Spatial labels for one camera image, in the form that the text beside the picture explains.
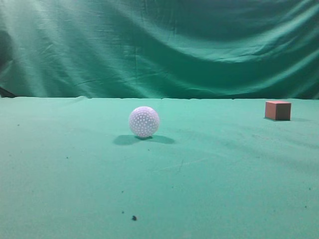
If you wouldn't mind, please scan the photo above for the red cube block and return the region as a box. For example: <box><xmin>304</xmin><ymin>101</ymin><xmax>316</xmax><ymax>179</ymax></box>
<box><xmin>265</xmin><ymin>101</ymin><xmax>292</xmax><ymax>120</ymax></box>

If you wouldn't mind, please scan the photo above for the white dimpled ball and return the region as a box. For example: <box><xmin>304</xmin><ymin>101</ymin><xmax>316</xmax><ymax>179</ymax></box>
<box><xmin>129</xmin><ymin>106</ymin><xmax>160</xmax><ymax>138</ymax></box>

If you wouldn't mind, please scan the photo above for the green backdrop cloth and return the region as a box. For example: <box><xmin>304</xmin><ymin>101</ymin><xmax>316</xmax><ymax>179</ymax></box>
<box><xmin>0</xmin><ymin>0</ymin><xmax>319</xmax><ymax>99</ymax></box>

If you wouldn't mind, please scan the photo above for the green table cloth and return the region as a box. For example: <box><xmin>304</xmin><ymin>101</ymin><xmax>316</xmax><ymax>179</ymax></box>
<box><xmin>0</xmin><ymin>97</ymin><xmax>319</xmax><ymax>239</ymax></box>

